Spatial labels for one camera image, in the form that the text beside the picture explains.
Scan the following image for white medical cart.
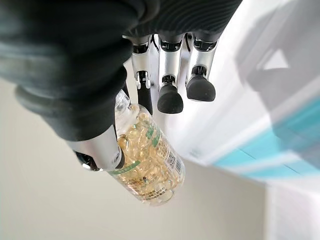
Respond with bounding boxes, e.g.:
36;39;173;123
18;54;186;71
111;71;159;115
152;0;320;240

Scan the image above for right robot hand black silver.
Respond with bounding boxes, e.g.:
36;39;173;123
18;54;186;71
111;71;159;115
0;0;243;173

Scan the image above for clear bottle yellow capsules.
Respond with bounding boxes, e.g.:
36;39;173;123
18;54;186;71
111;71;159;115
109;88;186;207

